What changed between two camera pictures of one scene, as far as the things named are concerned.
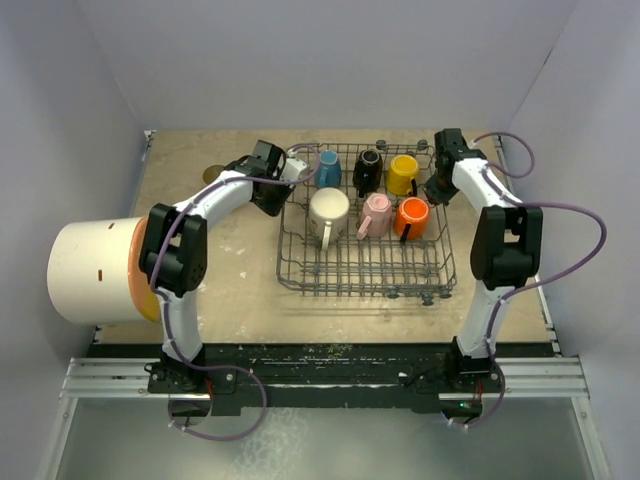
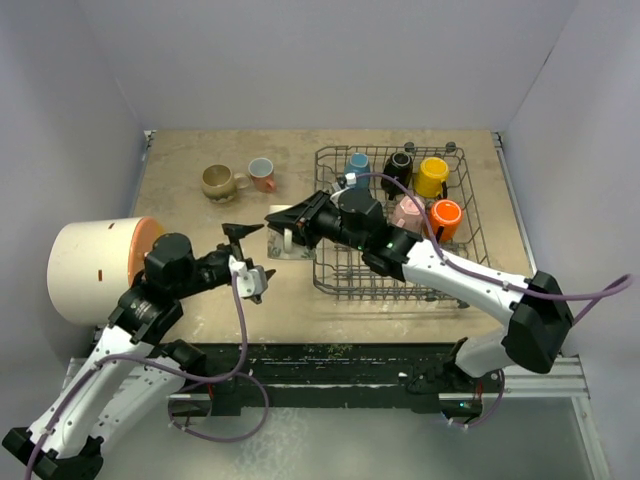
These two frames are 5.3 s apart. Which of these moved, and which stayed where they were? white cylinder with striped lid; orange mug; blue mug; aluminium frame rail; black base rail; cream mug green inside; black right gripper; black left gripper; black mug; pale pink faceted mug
Moved: black right gripper; pale pink faceted mug; blue mug; cream mug green inside; orange mug; black mug; black left gripper
Stayed: white cylinder with striped lid; aluminium frame rail; black base rail
